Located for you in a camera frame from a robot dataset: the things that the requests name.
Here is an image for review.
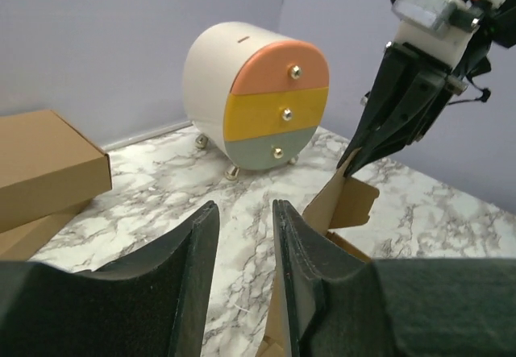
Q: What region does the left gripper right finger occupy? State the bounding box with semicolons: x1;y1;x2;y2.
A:
273;200;515;356

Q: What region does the brown cardboard box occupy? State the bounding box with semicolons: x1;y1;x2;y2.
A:
256;148;379;356

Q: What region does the round pastel drawer cabinet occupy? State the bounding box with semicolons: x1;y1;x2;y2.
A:
182;22;330;181

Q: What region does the small cardboard box under stack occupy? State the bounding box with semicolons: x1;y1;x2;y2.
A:
1;210;77;261

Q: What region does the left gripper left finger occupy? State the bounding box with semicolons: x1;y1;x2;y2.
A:
1;201;220;356

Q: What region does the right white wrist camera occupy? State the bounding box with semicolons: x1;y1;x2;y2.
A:
392;0;480;68

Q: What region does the large folded cardboard box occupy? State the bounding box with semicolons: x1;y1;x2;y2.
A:
1;110;112;232

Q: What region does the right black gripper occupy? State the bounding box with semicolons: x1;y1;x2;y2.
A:
337;30;492;176

